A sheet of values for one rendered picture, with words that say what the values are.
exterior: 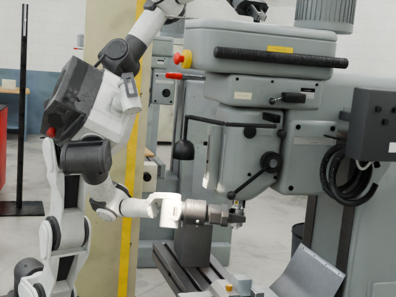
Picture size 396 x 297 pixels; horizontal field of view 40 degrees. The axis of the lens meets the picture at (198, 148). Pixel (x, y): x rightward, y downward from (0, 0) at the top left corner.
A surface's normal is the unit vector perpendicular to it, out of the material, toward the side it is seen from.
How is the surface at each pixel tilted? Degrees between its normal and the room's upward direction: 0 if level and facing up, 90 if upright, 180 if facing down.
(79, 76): 58
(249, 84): 90
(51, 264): 98
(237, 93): 90
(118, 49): 62
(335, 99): 90
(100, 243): 90
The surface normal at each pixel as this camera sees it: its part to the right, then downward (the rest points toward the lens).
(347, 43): -0.94, -0.03
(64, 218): 0.60, 0.26
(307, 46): 0.32, 0.19
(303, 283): -0.80, -0.47
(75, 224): 0.62, 0.03
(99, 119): 0.56, -0.36
